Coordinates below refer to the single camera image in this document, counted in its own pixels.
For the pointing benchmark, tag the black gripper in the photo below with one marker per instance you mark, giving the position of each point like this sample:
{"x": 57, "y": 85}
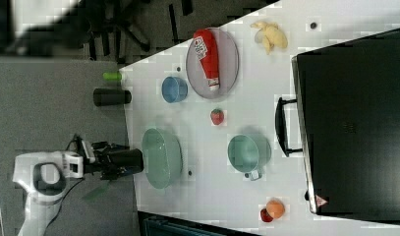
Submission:
{"x": 99, "y": 157}

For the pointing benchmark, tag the green oval strainer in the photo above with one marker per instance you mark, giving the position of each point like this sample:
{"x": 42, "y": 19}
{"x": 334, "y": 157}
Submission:
{"x": 162, "y": 157}

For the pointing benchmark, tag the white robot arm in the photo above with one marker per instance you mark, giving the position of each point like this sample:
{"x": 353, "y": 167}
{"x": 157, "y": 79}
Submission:
{"x": 44, "y": 176}

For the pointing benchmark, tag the green spatula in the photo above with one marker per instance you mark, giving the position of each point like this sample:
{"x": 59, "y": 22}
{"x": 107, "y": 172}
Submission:
{"x": 97, "y": 191}

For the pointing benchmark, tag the black utensil holder cup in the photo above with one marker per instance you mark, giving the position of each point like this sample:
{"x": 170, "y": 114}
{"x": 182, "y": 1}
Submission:
{"x": 131, "y": 159}

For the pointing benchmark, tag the small green cylinder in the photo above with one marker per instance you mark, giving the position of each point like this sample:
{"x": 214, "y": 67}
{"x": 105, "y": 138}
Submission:
{"x": 112, "y": 76}

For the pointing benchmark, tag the blue bowl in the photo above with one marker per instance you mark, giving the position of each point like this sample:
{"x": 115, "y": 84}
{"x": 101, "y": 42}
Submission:
{"x": 174, "y": 89}

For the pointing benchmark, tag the red strawberry toy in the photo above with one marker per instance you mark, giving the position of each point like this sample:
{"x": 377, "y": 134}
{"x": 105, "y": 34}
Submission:
{"x": 217, "y": 116}

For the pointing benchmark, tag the black office chair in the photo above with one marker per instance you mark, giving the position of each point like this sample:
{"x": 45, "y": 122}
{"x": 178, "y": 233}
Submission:
{"x": 109, "y": 16}

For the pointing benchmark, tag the red ketchup bottle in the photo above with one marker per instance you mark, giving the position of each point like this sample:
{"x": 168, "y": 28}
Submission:
{"x": 207, "y": 53}

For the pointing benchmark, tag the grey round plate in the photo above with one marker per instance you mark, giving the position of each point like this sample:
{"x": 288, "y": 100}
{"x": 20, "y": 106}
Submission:
{"x": 228, "y": 66}

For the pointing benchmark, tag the red apple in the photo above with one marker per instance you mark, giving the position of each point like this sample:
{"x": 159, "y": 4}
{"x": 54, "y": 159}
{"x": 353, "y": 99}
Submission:
{"x": 264, "y": 216}

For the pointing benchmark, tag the orange fruit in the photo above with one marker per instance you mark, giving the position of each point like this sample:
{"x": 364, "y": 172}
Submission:
{"x": 275, "y": 209}

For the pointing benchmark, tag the peeled banana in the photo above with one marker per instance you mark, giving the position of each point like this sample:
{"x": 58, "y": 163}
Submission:
{"x": 269, "y": 35}

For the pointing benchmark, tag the black toaster oven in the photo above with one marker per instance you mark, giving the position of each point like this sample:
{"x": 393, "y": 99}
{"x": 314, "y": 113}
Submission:
{"x": 348, "y": 101}

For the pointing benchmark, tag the green cup with handle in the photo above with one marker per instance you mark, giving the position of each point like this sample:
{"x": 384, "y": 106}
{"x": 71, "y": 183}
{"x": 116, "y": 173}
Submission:
{"x": 248, "y": 154}

